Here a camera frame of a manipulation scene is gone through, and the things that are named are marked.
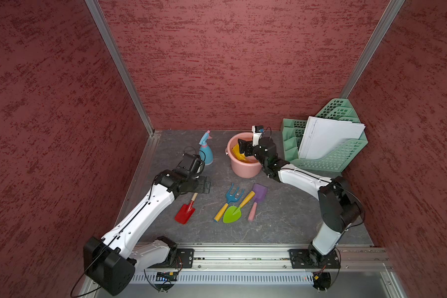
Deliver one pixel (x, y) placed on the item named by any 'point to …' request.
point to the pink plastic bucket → (240, 167)
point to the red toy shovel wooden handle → (186, 211)
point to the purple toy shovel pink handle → (260, 192)
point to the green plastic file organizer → (336, 156)
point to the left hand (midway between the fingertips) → (197, 187)
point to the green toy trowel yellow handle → (233, 213)
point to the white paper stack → (320, 132)
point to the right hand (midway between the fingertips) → (245, 141)
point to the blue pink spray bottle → (205, 153)
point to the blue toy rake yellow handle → (230, 198)
